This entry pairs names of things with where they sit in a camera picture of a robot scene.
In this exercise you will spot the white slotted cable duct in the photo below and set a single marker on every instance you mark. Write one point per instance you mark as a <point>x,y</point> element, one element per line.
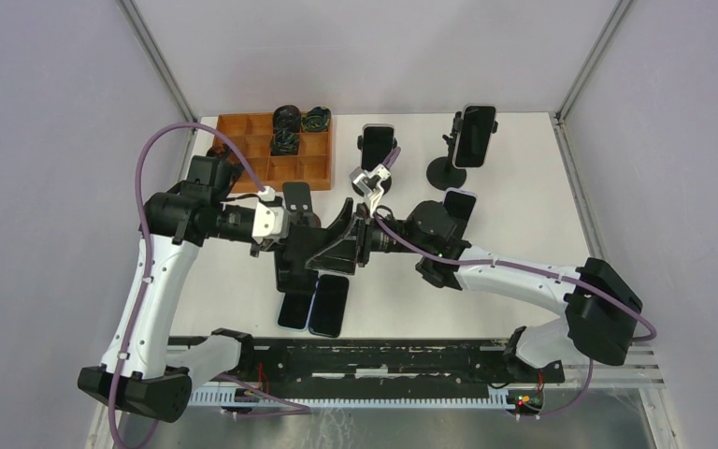
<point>234,397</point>

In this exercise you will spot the black folding phone stand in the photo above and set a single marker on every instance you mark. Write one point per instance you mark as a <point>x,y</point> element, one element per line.
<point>290,260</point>

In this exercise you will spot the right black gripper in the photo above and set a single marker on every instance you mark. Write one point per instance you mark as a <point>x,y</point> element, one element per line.
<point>340,257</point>

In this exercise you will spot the black round base clamp stand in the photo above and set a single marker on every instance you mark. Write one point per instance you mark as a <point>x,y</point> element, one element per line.
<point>388,161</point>

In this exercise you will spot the rolled patterned sock front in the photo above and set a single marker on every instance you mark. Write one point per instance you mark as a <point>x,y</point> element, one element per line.
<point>285,143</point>

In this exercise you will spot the lilac case phone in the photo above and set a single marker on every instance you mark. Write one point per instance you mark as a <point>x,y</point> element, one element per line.
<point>459,204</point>

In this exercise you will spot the wooden compartment tray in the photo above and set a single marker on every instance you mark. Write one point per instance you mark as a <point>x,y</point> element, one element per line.
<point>253,133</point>

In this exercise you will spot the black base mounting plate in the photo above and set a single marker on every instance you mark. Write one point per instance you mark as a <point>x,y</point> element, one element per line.
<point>386,369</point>

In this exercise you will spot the pink case phone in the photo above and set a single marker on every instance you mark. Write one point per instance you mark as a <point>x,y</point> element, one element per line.
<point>375,143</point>

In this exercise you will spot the white case phone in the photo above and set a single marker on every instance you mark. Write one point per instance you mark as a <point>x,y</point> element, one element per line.
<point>478,124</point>

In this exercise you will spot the rolled dark sock left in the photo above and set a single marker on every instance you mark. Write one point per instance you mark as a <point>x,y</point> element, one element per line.
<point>287,118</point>

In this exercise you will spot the dark blue case phone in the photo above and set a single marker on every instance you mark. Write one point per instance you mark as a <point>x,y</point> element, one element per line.
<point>328,306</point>

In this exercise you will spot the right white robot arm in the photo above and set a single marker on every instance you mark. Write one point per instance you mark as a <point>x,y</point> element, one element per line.
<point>596,312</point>

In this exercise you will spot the light blue case phone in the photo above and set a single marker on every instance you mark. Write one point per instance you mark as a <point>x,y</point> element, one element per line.
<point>295,311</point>

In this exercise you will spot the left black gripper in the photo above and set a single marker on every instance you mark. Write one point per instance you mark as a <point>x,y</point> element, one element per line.
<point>282,244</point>

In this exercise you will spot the tall black round stand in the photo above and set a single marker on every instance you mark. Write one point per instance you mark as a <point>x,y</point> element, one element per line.
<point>441,173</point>

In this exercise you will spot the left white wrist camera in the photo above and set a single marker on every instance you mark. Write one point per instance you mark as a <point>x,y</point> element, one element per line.
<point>271,220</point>

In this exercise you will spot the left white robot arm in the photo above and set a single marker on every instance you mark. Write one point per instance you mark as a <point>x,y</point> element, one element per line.
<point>136,374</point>

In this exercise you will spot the rolled green sock right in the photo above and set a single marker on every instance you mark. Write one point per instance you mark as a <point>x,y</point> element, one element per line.
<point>316,120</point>

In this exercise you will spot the wooden round base phone stand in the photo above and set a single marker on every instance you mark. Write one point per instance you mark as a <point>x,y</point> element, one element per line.
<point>298,202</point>

